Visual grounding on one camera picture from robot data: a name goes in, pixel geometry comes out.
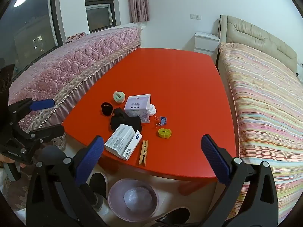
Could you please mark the white cardboard box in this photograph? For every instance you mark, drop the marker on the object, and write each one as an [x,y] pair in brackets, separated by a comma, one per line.
[123,141]

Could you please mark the striped bed sheet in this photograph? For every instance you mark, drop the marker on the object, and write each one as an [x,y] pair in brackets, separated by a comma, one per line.
[265,113]

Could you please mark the white plastic bag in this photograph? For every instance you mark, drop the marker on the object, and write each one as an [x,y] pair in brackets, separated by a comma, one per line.
[137,197]

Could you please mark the yellow tape roll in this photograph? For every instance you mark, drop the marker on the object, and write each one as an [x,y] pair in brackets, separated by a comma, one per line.
[165,133]

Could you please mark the pink plastic waste bin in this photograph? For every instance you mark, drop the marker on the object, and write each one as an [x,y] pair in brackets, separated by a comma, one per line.
[113,201]

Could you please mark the pink floral cushion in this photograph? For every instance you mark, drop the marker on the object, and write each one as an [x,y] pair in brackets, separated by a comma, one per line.
[75,36]

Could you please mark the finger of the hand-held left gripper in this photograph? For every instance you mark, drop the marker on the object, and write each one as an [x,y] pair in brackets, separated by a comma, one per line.
[47,132]
[42,104]

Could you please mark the red table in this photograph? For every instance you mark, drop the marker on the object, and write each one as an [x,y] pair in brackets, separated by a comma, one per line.
[180,87]

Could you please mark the white nightstand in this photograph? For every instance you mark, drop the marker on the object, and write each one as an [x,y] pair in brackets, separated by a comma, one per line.
[206,42]

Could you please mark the person's left hand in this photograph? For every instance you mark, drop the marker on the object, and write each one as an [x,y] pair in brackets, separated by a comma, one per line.
[6,158]

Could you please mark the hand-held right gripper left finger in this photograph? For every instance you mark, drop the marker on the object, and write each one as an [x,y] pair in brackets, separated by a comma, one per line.
[91,160]

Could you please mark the black slipper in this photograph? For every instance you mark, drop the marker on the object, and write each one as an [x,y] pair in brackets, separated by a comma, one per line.
[98,182]
[175,215]

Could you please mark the beige padded headboard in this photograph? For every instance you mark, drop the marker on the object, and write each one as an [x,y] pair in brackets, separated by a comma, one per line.
[255,35]

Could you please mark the small black framed window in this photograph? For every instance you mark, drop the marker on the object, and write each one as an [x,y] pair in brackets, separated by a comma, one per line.
[99,16]

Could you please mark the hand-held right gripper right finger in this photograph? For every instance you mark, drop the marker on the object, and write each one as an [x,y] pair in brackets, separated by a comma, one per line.
[215,160]

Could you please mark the wooden clothespin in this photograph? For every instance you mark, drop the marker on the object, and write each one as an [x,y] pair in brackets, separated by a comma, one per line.
[143,152]

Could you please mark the pink curtain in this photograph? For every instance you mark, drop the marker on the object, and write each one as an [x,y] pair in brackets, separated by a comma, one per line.
[138,1]

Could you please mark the large dark window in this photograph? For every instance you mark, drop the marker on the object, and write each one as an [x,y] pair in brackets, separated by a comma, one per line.
[30,30]

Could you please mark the white rolled sock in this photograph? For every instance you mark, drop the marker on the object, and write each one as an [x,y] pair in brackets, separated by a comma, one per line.
[152,110]

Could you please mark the black cloth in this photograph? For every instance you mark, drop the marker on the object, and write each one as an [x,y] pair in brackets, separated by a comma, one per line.
[126,121]

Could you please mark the purple printed packet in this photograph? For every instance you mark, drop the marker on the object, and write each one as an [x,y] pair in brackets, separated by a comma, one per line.
[138,108]

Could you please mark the white wall socket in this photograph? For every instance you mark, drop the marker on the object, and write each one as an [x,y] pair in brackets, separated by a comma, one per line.
[196,16]

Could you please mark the blue binder clip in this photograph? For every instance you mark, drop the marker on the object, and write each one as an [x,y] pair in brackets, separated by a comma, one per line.
[162,121]

